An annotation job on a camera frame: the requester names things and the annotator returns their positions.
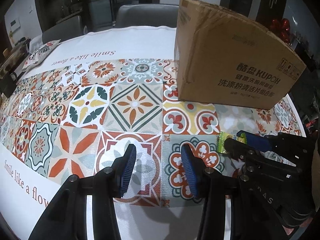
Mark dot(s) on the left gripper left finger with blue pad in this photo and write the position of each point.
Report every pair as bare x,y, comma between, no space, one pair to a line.
65,215

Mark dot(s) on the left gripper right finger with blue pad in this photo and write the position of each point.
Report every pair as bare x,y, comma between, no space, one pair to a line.
210,185

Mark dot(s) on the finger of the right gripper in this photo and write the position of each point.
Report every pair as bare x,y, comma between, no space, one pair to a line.
259,143
240,151

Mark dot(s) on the person's right hand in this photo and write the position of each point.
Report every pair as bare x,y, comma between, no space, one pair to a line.
292,228

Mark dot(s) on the brown cardboard box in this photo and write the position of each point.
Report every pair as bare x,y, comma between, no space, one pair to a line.
226,58

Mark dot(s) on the red foil balloons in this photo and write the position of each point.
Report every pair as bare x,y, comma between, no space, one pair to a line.
281,29

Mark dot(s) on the patterned tile tablecloth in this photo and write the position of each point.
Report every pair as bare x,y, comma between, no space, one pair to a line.
91,97

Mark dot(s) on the black mug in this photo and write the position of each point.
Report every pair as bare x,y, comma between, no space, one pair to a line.
8,84

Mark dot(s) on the white patterned snack bag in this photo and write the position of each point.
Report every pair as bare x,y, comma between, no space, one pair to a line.
38,56

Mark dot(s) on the metal hot pot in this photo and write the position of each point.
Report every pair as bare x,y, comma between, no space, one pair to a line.
16,56

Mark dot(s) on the grey chair near box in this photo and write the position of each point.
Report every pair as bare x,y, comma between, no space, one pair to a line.
154,15

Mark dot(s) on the grey chair on left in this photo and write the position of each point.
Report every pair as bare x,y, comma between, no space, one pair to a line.
66,30

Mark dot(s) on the wall intercom panel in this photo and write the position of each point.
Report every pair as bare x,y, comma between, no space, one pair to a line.
15,25

